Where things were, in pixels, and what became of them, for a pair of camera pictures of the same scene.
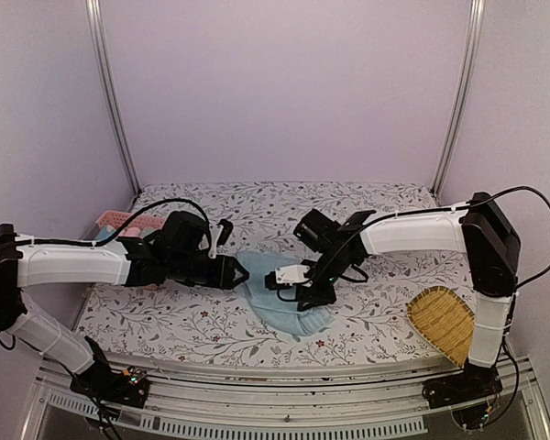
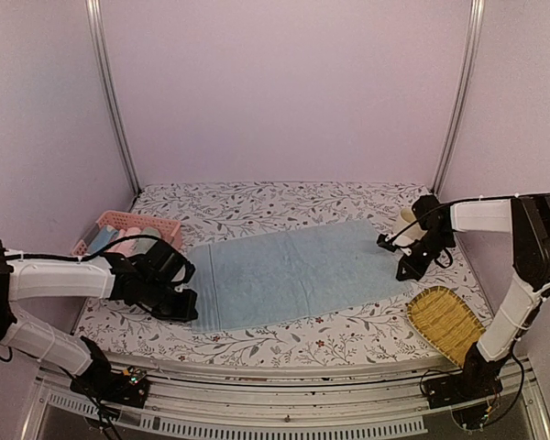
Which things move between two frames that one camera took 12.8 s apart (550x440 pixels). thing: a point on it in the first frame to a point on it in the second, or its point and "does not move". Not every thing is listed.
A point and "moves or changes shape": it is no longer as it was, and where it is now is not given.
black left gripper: x=225 y=275 to x=187 y=311
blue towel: x=280 y=308 moves or changes shape
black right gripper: x=314 y=297 to x=416 y=271
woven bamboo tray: x=445 y=319 does not move
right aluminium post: x=477 y=11 does not move
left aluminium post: x=95 y=16 does not move
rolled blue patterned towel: x=104 y=234 does not move
